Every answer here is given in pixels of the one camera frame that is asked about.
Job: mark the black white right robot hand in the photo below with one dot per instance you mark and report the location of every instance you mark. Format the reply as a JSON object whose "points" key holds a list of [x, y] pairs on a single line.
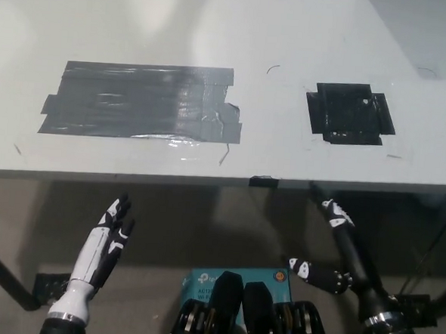
{"points": [[367, 282]]}

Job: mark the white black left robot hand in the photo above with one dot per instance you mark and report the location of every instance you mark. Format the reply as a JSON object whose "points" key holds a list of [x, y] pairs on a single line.
{"points": [[88, 257]]}

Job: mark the black robot legs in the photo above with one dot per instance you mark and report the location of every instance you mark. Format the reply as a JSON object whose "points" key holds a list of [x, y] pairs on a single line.
{"points": [[251, 316]]}

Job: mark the black table leg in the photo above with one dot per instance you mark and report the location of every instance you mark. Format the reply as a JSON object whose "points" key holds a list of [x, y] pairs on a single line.
{"points": [[8, 275]]}

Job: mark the teal router box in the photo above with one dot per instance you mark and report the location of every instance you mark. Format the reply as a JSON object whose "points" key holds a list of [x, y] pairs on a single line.
{"points": [[201, 278]]}

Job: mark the black tape square patch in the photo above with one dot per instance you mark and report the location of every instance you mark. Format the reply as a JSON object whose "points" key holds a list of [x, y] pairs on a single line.
{"points": [[347, 114]]}

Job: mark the grey duct tape patch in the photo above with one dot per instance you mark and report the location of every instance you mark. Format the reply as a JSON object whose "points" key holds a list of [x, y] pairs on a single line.
{"points": [[136, 101]]}

